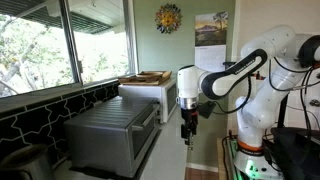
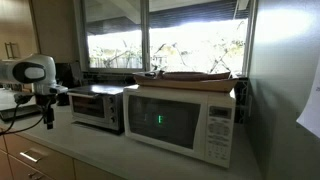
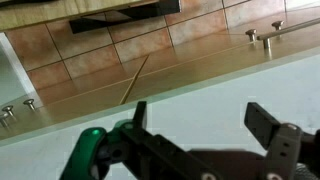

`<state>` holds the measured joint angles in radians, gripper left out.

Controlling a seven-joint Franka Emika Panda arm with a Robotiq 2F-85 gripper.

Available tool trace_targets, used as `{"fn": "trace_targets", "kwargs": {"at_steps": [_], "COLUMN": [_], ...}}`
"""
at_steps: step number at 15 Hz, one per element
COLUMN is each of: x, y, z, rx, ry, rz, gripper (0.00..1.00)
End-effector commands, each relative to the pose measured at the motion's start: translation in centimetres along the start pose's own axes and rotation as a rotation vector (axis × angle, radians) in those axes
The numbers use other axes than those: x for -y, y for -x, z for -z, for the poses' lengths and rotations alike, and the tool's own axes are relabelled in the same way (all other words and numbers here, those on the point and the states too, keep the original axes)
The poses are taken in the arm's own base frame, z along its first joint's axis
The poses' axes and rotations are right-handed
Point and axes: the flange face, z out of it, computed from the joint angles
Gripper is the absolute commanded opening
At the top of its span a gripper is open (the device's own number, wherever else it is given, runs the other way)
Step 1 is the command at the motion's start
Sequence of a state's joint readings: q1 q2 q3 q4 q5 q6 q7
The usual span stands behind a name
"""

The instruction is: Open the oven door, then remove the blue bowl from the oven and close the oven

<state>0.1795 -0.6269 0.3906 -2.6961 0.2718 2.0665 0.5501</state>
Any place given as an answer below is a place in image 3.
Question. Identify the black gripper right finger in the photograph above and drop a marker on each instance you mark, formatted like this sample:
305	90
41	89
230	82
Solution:
283	150

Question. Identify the wooden base cabinet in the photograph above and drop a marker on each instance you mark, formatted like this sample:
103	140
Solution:
200	70

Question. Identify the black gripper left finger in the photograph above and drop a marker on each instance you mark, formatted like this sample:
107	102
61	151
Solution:
156	153

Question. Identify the black glossy flat box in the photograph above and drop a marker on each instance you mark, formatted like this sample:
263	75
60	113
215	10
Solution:
133	15

